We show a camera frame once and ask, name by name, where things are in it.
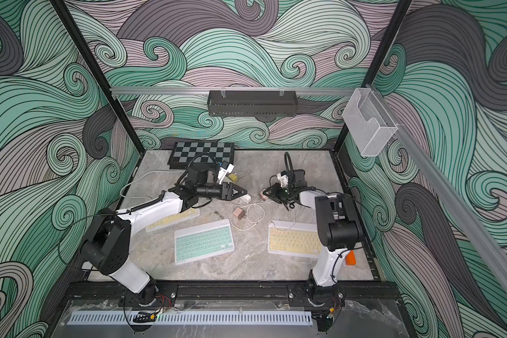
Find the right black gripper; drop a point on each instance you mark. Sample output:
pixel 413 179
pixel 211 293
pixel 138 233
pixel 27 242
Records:
pixel 277 193

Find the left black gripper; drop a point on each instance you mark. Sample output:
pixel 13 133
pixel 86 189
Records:
pixel 225 192

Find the green wireless keyboard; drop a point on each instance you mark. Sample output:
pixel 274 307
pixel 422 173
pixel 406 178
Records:
pixel 203 241

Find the white power strip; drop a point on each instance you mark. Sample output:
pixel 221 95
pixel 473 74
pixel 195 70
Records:
pixel 245 199

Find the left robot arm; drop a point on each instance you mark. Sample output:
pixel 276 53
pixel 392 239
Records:
pixel 106 244

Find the yellow keyboard left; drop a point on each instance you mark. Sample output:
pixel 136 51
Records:
pixel 174 220

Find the yellow keyboard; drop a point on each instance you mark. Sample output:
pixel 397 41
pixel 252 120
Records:
pixel 294 239
pixel 174 220

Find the yellow keyboard right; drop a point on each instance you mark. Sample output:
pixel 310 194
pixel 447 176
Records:
pixel 294 239

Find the yellow charger adapter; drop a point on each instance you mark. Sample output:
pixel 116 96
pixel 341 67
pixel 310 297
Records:
pixel 233 178

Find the black chessboard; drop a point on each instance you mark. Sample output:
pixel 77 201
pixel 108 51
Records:
pixel 184 153

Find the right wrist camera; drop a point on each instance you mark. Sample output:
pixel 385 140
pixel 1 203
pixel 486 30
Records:
pixel 283 179

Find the black wall tray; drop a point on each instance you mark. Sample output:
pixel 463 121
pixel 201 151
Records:
pixel 258 104

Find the clear plastic wall bin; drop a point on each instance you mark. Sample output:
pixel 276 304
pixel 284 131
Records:
pixel 368 119

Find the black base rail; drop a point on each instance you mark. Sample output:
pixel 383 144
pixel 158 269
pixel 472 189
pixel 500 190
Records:
pixel 293 293

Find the white slotted cable duct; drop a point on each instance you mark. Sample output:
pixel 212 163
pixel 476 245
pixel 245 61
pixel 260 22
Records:
pixel 294 318

